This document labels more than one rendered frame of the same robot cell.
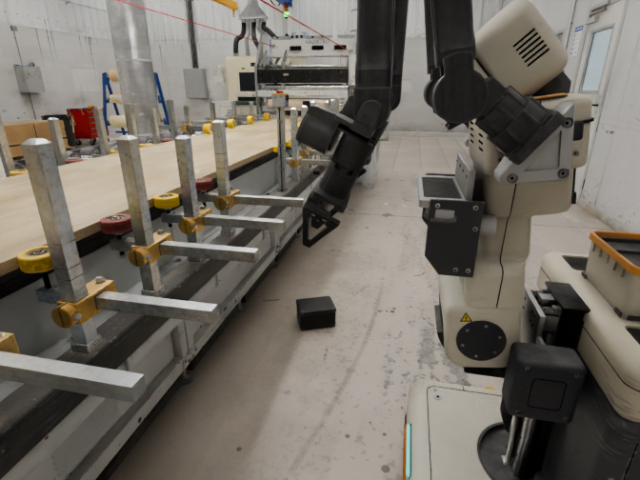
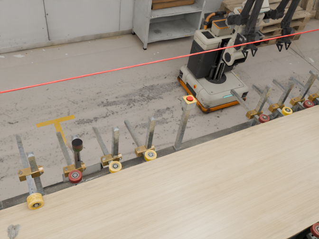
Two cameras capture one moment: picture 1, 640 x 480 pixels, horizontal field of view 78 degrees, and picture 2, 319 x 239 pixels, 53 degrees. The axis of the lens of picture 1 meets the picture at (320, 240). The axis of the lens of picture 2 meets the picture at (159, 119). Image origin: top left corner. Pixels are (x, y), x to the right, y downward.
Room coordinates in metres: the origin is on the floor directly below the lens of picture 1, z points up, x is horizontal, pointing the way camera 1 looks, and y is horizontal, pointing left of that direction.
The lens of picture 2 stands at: (3.45, 1.16, 2.59)
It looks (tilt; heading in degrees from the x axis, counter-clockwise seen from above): 46 degrees down; 224
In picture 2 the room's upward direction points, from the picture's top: 10 degrees clockwise
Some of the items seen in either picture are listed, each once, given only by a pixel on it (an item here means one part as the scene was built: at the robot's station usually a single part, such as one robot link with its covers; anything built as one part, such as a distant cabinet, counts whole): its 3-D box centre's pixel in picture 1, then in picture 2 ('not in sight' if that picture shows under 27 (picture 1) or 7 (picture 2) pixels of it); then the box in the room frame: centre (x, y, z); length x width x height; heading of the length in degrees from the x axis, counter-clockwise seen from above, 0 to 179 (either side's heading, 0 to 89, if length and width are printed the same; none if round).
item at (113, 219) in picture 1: (118, 235); (306, 107); (1.06, 0.57, 0.85); 0.08 x 0.08 x 0.11
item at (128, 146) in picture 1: (142, 228); (302, 94); (0.99, 0.47, 0.90); 0.04 x 0.04 x 0.48; 78
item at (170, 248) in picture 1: (183, 250); (289, 95); (1.01, 0.38, 0.83); 0.43 x 0.03 x 0.04; 78
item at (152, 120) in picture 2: (294, 149); (148, 141); (2.46, 0.15, 0.90); 0.04 x 0.04 x 0.48; 78
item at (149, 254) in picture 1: (150, 249); (297, 100); (1.02, 0.47, 0.83); 0.14 x 0.06 x 0.05; 168
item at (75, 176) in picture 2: not in sight; (75, 179); (3.00, 0.12, 0.85); 0.08 x 0.08 x 0.11
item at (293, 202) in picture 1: (250, 200); (246, 107); (1.50, 0.27, 0.84); 0.43 x 0.03 x 0.04; 78
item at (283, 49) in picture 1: (318, 110); not in sight; (5.64, 0.02, 0.95); 1.65 x 0.70 x 1.90; 78
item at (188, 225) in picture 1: (195, 220); (276, 106); (1.26, 0.42, 0.83); 0.14 x 0.06 x 0.05; 168
